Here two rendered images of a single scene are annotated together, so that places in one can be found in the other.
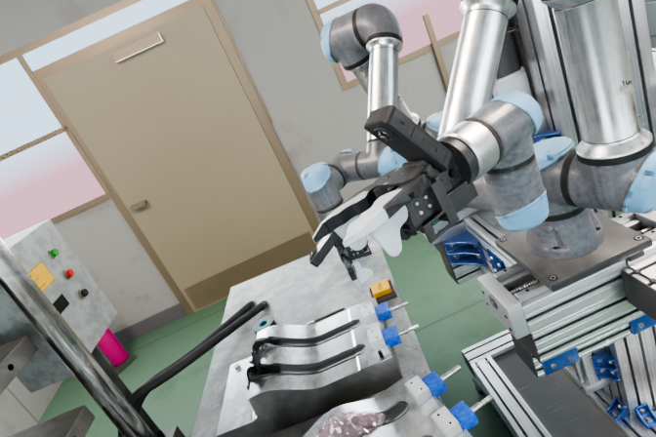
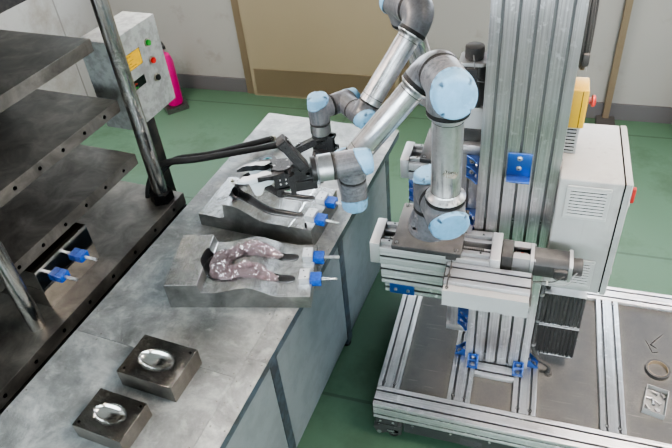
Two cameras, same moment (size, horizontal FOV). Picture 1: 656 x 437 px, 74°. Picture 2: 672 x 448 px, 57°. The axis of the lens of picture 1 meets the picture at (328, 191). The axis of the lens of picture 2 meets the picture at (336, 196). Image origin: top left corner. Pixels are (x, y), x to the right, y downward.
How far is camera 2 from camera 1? 1.26 m
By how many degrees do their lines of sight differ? 26
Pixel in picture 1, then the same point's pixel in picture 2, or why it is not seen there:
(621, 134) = (439, 194)
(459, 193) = (307, 183)
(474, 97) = (373, 133)
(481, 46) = (391, 109)
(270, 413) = (232, 219)
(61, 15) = not seen: outside the picture
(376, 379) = (297, 237)
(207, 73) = not seen: outside the picture
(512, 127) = (347, 169)
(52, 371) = (123, 121)
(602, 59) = (438, 155)
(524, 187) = (348, 195)
